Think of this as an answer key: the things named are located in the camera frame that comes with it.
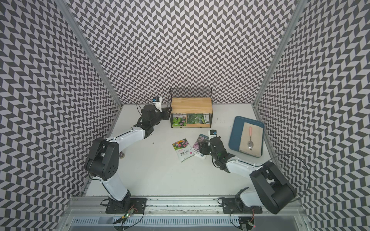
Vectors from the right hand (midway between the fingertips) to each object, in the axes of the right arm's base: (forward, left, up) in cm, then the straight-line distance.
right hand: (203, 145), depth 89 cm
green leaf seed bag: (+25, +4, -4) cm, 25 cm away
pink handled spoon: (+3, -31, -4) cm, 32 cm away
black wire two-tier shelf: (+22, +7, +11) cm, 26 cm away
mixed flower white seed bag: (-1, +12, -4) cm, 13 cm away
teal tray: (+12, -24, -3) cm, 27 cm away
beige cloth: (+9, -39, -9) cm, 41 cm away
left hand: (+19, +20, +14) cm, 31 cm away
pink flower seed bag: (+1, +4, -4) cm, 6 cm away
